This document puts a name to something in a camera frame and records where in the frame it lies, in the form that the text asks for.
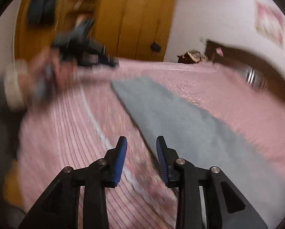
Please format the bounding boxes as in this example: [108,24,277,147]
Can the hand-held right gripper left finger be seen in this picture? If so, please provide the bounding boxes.
[18,136,128,229]

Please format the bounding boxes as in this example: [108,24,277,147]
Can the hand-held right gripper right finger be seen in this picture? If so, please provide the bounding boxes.
[156,135,268,229]

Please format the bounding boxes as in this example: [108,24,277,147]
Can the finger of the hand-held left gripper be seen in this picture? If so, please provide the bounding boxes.
[95,51,120,69]

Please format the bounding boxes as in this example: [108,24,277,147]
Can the grey pants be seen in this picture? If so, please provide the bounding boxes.
[111,76,285,222]

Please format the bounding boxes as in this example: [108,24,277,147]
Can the person's left hand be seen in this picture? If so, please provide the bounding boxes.
[35,48,79,96]

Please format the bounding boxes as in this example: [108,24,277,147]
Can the wooden wardrobe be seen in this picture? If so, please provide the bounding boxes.
[14,0,178,62]

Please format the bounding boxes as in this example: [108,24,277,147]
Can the pink floral bedspread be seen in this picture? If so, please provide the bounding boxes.
[14,57,285,229]

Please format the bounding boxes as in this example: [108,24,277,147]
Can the dark blue bundle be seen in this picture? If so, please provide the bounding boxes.
[27,0,59,27]

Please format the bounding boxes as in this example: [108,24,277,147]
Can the pile of clothes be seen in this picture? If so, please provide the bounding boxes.
[182,50,208,64]

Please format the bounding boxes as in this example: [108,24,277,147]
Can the dark wooden headboard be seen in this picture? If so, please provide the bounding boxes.
[204,39,285,124]

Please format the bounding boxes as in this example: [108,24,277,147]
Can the framed wall picture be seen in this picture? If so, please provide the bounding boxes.
[254,0,285,48]

